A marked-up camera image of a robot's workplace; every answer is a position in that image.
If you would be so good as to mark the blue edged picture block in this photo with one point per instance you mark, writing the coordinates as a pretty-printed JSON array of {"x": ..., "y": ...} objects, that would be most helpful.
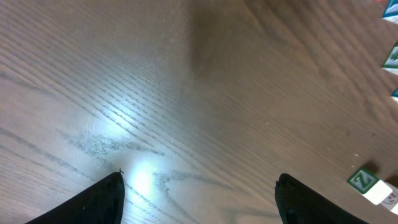
[{"x": 391, "y": 201}]

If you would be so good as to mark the wooden block round picture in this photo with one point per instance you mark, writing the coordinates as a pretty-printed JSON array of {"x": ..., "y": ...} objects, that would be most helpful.
[{"x": 394, "y": 95}]

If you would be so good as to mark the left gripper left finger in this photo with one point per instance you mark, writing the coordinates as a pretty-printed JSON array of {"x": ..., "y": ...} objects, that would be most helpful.
[{"x": 101, "y": 203}]

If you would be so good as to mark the plain wooden picture block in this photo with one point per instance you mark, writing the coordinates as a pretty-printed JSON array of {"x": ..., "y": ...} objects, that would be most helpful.
[{"x": 390, "y": 12}]

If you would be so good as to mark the wooden block animal picture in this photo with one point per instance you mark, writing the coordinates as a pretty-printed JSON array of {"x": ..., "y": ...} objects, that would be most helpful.
[{"x": 390, "y": 64}]

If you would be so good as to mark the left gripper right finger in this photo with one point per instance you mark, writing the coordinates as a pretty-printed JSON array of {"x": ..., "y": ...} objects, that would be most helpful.
[{"x": 299, "y": 204}]

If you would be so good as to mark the plain white wooden block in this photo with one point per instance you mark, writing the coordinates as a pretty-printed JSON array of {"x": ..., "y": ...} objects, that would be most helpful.
[{"x": 369, "y": 186}]

